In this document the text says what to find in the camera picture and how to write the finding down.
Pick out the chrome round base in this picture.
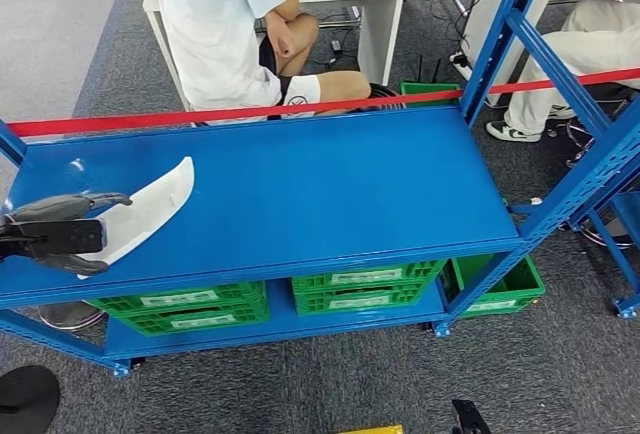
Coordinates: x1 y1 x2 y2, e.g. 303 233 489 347
580 218 636 251

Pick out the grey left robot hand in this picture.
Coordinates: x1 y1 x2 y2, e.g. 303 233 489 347
0 192 134 278

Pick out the black stanchion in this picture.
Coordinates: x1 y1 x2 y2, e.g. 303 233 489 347
0 365 61 434

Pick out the blue metal shelf rack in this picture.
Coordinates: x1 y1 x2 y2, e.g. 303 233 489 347
0 0 640 379
507 189 640 321

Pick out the white power strip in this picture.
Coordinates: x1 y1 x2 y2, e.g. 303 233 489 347
448 51 473 81

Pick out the green folded plastic crate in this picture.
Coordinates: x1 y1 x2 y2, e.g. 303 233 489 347
87 281 267 316
291 259 448 296
294 283 436 317
117 303 271 338

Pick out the black router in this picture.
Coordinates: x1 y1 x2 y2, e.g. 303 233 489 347
414 54 444 84

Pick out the white curved plastic part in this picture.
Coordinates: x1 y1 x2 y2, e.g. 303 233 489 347
77 155 195 281

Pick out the person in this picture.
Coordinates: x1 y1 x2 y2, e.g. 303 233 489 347
485 0 640 144
143 0 374 126

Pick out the yellow floor tape square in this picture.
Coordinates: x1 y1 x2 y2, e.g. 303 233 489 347
340 424 404 434

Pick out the chrome stanchion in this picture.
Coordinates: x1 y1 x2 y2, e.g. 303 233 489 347
37 301 106 333

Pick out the black round stool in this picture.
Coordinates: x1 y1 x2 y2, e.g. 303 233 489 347
367 83 406 111

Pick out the green open plastic crate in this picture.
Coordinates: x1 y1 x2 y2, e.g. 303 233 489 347
438 253 546 320

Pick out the red barrier belt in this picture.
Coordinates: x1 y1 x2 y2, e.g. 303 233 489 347
5 67 640 139

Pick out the black stool chrome base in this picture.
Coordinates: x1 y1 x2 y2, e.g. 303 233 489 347
545 89 640 171

